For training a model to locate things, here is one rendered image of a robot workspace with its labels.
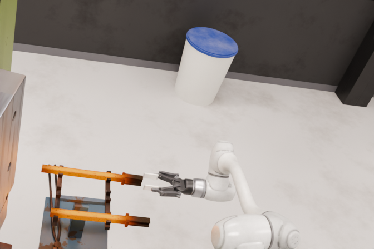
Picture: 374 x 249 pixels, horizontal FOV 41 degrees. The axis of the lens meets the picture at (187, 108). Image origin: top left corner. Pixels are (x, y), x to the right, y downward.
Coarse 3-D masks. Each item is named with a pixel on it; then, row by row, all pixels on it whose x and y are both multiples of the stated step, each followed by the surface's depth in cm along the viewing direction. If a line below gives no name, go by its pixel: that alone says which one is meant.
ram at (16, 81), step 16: (0, 80) 123; (16, 80) 125; (0, 96) 118; (16, 96) 122; (0, 112) 114; (16, 112) 127; (0, 128) 115; (16, 128) 132; (0, 144) 119; (16, 144) 138; (0, 160) 123; (16, 160) 144; (0, 176) 128; (0, 192) 133; (0, 208) 139
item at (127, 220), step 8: (56, 208) 201; (64, 216) 200; (72, 216) 200; (80, 216) 201; (88, 216) 202; (96, 216) 203; (104, 216) 204; (112, 216) 205; (120, 216) 207; (128, 216) 207; (136, 216) 208; (128, 224) 206; (136, 224) 208; (144, 224) 209
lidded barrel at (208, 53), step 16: (192, 32) 440; (208, 32) 449; (192, 48) 427; (208, 48) 424; (224, 48) 432; (192, 64) 433; (208, 64) 427; (224, 64) 432; (176, 80) 461; (192, 80) 441; (208, 80) 438; (192, 96) 450; (208, 96) 452
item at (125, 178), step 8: (48, 168) 217; (56, 168) 218; (64, 168) 219; (72, 168) 220; (80, 176) 220; (88, 176) 221; (96, 176) 221; (104, 176) 222; (112, 176) 224; (120, 176) 225; (128, 176) 225; (136, 176) 226; (128, 184) 227; (136, 184) 228
